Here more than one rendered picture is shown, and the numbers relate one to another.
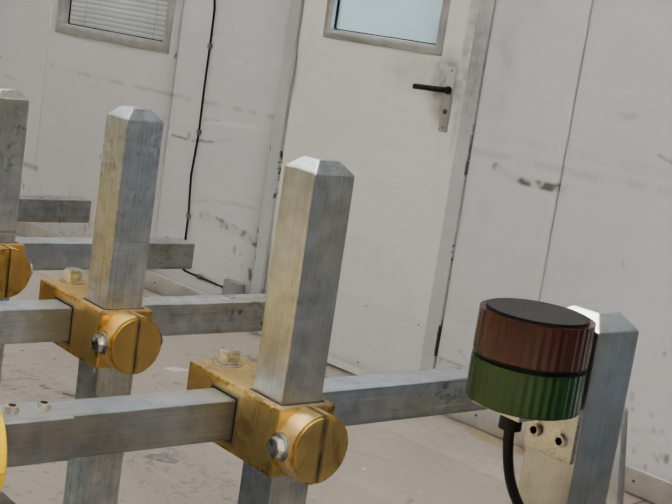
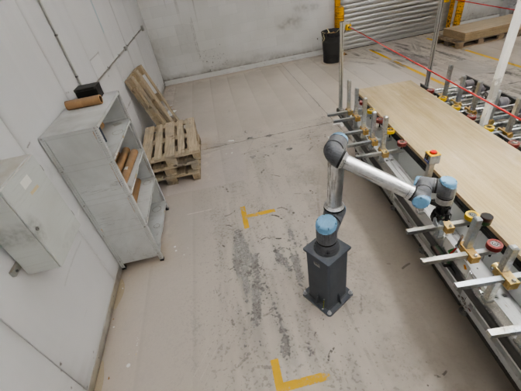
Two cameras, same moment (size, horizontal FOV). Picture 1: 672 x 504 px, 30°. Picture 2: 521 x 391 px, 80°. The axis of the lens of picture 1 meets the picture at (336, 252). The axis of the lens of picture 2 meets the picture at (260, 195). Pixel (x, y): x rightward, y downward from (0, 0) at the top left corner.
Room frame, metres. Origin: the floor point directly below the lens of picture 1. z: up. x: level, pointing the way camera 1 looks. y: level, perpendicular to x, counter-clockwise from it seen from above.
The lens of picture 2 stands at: (2.28, -0.24, 2.39)
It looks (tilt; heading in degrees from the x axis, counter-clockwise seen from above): 37 degrees down; 222
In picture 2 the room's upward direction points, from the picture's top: 10 degrees counter-clockwise
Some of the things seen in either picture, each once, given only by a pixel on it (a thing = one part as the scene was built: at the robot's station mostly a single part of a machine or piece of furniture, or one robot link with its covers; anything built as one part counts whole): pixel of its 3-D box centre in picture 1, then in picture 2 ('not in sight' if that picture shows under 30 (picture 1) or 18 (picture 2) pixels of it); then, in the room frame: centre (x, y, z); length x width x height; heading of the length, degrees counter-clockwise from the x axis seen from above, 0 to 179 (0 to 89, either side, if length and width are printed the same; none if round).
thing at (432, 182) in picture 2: not in sight; (425, 185); (0.59, -0.44, 1.18); 0.12 x 0.12 x 0.09; 9
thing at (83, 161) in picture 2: not in sight; (120, 182); (1.16, -3.10, 0.78); 0.90 x 0.45 x 1.55; 46
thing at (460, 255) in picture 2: not in sight; (458, 256); (0.74, -0.17, 0.84); 0.43 x 0.03 x 0.04; 131
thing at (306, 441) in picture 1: (263, 418); (504, 275); (0.87, 0.03, 0.95); 0.13 x 0.06 x 0.05; 41
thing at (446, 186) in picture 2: not in sight; (446, 188); (0.57, -0.33, 1.18); 0.10 x 0.09 x 0.12; 99
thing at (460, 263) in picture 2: not in sight; (455, 256); (0.66, -0.18, 0.75); 0.26 x 0.01 x 0.10; 41
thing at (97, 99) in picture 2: not in sight; (84, 102); (1.09, -3.19, 1.59); 0.30 x 0.08 x 0.08; 136
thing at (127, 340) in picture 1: (97, 324); not in sight; (1.06, 0.20, 0.95); 0.13 x 0.06 x 0.05; 41
